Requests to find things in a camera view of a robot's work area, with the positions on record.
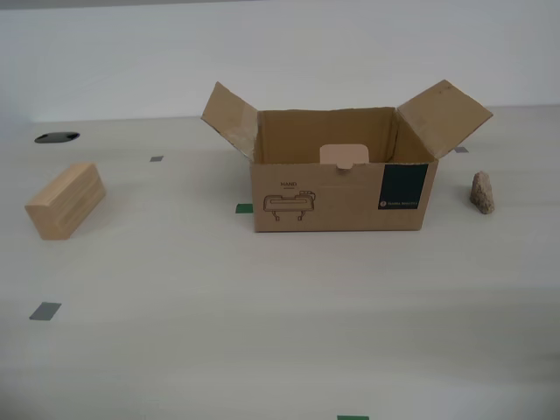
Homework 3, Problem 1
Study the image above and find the speckled granite rock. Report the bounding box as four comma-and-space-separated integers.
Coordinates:
469, 171, 497, 215

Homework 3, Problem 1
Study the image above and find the black oval table grommet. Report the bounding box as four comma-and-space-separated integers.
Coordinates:
33, 130, 81, 144

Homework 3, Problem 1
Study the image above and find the brown cardboard box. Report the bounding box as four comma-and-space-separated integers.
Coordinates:
200, 78, 494, 233

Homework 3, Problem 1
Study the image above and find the light wooden block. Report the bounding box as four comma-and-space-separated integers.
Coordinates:
24, 162, 109, 241

